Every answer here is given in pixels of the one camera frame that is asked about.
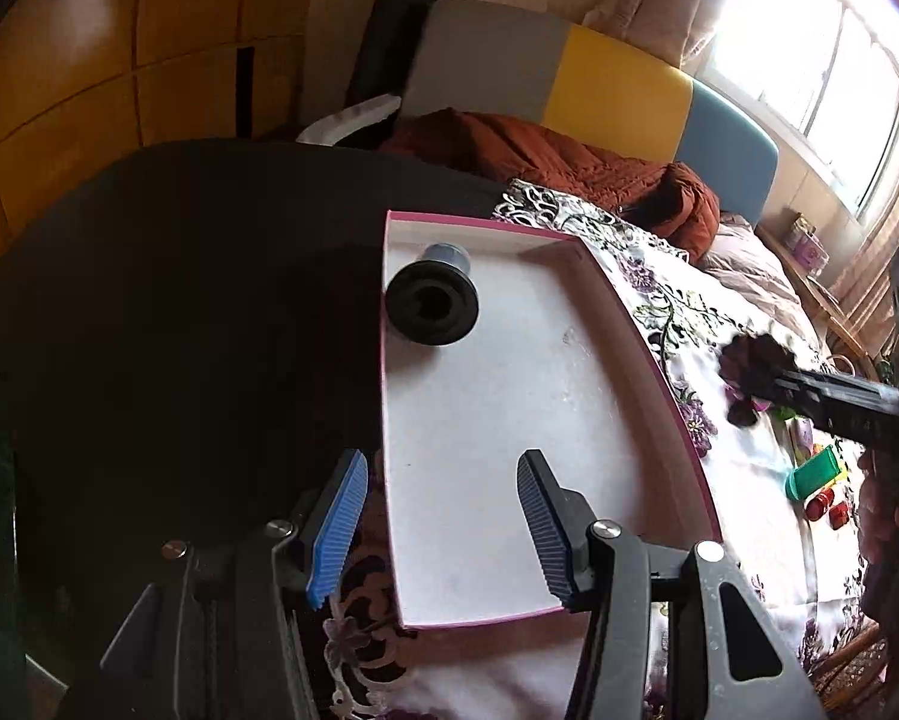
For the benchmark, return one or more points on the mauve bed duvet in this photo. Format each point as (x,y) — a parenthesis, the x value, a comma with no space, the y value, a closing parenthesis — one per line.
(740,261)

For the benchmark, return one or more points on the pink white shallow tray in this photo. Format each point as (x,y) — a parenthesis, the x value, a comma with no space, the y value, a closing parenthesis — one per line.
(553,363)

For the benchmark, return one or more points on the white green plug-in device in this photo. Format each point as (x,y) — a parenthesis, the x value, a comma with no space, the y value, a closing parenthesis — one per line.
(793,432)

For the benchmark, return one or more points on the person right hand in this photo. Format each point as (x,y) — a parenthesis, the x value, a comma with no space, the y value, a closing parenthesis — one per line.
(878,520)

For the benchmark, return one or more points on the rust brown quilted jacket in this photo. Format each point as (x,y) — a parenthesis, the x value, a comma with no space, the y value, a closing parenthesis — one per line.
(668,199)

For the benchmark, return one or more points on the white floral embroidered tablecloth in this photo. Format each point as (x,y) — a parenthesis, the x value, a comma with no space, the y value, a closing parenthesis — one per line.
(807,574)

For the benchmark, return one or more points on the wooden side shelf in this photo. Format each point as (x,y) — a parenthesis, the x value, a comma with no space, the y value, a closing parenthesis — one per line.
(821,307)

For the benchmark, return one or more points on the grey yellow blue headboard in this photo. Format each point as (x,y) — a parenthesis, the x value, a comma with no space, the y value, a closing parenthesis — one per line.
(496,59)

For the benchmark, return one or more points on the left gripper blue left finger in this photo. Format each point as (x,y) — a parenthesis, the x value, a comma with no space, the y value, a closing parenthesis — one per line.
(329,531)

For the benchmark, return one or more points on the green plastic scoop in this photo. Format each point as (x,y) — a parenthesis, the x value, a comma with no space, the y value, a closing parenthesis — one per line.
(814,474)

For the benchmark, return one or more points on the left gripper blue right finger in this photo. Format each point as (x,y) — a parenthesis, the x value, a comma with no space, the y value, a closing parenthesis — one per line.
(558,520)

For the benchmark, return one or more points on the red small ball toy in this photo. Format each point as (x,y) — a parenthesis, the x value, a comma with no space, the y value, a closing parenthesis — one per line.
(826,504)

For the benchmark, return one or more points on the purple tin on shelf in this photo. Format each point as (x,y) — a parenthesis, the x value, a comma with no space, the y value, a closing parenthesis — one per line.
(802,242)

